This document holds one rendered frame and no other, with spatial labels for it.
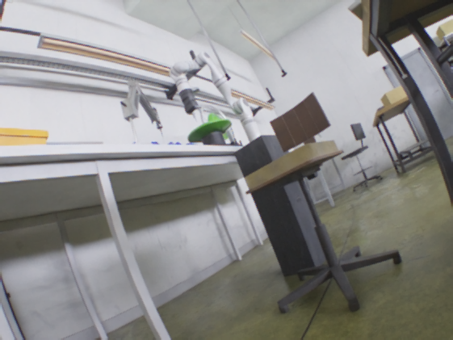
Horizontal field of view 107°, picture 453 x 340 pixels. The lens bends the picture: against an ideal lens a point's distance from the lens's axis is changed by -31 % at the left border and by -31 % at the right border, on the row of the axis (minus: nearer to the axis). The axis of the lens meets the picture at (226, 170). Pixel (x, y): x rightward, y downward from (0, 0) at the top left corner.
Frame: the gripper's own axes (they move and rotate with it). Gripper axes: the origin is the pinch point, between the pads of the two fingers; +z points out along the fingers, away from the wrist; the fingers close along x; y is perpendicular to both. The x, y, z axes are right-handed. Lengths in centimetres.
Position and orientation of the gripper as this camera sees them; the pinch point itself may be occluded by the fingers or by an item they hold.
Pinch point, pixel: (199, 119)
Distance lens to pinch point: 130.8
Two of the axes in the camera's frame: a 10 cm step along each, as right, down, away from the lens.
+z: 3.7, 9.1, -1.8
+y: -6.7, 1.3, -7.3
